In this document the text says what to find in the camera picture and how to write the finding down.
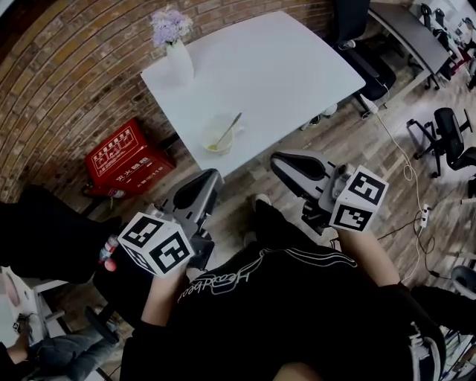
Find person's right forearm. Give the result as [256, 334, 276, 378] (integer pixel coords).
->
[335, 225, 403, 288]

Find person's black trousers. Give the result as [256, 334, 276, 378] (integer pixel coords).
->
[243, 199, 335, 254]

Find black cable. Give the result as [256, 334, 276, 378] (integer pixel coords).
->
[377, 217, 437, 278]

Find white vase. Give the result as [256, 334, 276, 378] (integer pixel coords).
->
[164, 38, 196, 81]

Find red label plastic bottle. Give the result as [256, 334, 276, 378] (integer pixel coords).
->
[97, 234, 120, 266]

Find person's white shoe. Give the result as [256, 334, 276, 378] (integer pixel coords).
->
[252, 193, 273, 211]

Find grey desk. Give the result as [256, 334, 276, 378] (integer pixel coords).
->
[367, 0, 454, 91]

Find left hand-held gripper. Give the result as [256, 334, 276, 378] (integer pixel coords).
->
[117, 168, 225, 278]

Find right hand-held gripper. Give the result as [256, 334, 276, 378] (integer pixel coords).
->
[269, 150, 390, 236]

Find person's black shirt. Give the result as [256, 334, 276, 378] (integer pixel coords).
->
[120, 237, 448, 381]

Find purple flower bunch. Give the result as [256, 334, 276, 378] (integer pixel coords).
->
[149, 4, 194, 49]

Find metal spoon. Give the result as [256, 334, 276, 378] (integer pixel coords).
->
[207, 112, 243, 150]

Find black armrest office chair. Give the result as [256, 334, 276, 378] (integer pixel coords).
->
[406, 106, 476, 180]

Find person's left forearm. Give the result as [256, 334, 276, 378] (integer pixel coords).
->
[142, 266, 195, 325]

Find red fire extinguisher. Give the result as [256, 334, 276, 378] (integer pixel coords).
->
[81, 183, 126, 201]

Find white round container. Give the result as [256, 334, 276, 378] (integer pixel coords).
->
[201, 114, 237, 156]

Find white side desk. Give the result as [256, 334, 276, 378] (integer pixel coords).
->
[0, 265, 72, 348]

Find red fire extinguisher box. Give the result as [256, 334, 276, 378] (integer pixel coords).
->
[84, 118, 176, 191]

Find white cable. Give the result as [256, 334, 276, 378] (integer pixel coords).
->
[374, 110, 429, 284]

